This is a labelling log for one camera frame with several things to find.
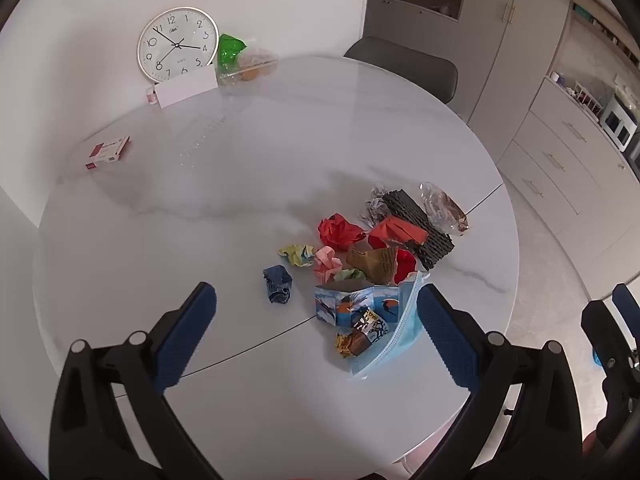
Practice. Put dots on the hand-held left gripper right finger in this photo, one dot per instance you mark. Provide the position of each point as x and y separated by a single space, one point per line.
445 335

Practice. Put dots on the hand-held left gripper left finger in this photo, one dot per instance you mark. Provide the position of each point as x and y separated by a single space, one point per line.
187 330

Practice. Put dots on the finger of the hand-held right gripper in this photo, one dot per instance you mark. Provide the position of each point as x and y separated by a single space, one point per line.
626 297
602 325

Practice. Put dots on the blue face mask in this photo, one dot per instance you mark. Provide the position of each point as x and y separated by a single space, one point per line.
395 345

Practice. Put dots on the black and white wrapper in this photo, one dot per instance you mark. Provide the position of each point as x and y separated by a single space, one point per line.
372 327

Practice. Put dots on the gold-brown snack wrapper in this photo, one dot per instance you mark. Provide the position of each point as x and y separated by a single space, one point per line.
355 344

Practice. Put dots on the dark blue crumpled paper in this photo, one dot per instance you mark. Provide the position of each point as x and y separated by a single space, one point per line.
277 285

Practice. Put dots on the brown crumpled paper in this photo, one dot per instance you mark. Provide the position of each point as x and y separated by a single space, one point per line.
375 262

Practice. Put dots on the colourful folded picture leaflet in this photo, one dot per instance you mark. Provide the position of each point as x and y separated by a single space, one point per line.
345 305

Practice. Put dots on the small green crumpled paper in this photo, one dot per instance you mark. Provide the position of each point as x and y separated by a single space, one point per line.
350 275

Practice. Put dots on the orange-red folded paper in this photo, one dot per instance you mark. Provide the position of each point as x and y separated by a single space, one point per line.
400 230

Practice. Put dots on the clear plastic wrapper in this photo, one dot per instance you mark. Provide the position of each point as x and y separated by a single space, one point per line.
445 210

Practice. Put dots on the yellow-green crumpled paper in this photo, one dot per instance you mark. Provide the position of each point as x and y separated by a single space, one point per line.
297 254

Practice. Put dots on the black corrugated cardboard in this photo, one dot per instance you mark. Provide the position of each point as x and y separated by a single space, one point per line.
407 205

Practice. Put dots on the pink crumpled paper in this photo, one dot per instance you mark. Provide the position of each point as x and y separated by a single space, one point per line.
326 262

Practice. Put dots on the red crumpled paper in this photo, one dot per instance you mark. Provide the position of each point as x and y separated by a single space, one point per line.
340 232

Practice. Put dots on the silver foil wrapper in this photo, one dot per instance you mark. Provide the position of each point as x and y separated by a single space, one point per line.
374 206

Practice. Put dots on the beige drawer cabinet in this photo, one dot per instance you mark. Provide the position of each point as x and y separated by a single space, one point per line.
560 160

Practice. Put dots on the white countertop appliance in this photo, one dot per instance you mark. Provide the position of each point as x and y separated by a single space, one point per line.
620 122

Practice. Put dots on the red and white box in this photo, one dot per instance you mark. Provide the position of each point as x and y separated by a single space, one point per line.
107 152

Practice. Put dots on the small pink packet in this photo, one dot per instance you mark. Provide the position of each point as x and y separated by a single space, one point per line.
151 96

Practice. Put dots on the white card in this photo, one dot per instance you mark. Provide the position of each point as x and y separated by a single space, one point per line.
185 87

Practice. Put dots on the clear bag with food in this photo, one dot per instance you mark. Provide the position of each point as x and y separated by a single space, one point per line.
256 67

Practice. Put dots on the grey chair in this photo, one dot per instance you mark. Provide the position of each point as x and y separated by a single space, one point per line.
400 62

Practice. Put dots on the green plastic bag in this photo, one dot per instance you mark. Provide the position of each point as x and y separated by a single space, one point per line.
231 50

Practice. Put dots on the beige tall cupboard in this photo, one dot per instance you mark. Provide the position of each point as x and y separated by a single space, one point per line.
515 35

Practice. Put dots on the beige open-shelf cabinet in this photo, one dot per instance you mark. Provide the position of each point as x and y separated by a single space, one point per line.
415 5

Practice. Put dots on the round white wall clock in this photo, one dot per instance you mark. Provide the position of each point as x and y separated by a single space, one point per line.
175 42

